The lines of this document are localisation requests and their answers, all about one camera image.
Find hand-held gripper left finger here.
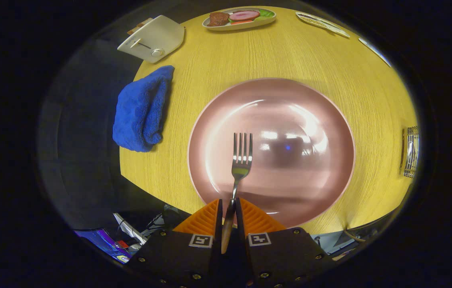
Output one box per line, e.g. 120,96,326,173
128,199,223,288

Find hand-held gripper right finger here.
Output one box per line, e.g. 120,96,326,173
235,198,328,288

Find steel fork wooden handle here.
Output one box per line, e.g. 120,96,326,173
221,133,253,254

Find pink plate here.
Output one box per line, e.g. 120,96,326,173
187,78,356,228

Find blue towel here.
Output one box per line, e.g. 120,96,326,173
112,66,175,153

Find perforated steel tray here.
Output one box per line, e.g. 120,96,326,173
400,126,420,178

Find white toaster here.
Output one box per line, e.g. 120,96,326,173
117,15,185,64

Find white square coaster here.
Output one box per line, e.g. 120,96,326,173
359,38,392,67

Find brown toast slices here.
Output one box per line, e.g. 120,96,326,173
127,18,154,35

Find oval food plate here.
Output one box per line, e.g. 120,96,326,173
202,7,277,31

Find white divided dish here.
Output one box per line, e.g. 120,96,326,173
296,12,350,39

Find brown meat patty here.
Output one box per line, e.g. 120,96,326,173
207,12,230,27

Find pink ham slice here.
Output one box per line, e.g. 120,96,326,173
229,10,260,21

